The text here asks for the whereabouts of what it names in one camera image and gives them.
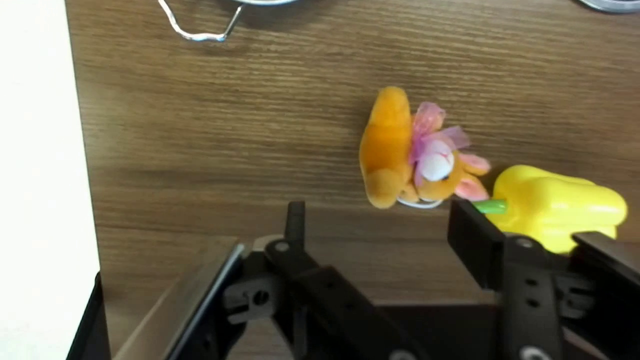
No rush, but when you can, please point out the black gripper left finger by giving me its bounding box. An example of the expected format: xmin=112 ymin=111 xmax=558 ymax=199
xmin=265 ymin=199 xmax=428 ymax=360

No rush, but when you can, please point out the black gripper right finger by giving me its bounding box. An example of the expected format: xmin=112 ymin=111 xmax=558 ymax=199
xmin=447 ymin=197 xmax=568 ymax=360

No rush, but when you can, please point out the yellow toy bell pepper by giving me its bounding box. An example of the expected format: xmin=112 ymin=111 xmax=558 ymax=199
xmin=473 ymin=164 xmax=629 ymax=255

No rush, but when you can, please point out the orange plush toy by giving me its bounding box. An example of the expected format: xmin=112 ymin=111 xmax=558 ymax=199
xmin=358 ymin=84 xmax=494 ymax=211

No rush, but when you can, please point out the silver pot with wire handle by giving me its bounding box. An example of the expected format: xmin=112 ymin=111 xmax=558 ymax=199
xmin=156 ymin=0 xmax=301 ymax=45

